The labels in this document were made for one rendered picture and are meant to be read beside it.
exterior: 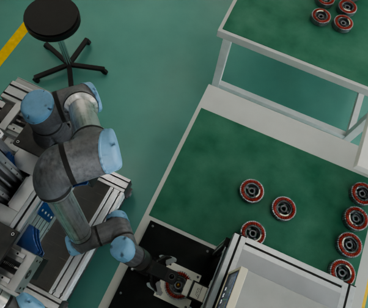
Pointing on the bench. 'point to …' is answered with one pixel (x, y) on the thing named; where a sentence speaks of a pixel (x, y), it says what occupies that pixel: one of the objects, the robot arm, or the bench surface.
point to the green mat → (192, 221)
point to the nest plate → (180, 289)
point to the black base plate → (131, 280)
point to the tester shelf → (281, 274)
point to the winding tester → (263, 293)
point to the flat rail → (213, 277)
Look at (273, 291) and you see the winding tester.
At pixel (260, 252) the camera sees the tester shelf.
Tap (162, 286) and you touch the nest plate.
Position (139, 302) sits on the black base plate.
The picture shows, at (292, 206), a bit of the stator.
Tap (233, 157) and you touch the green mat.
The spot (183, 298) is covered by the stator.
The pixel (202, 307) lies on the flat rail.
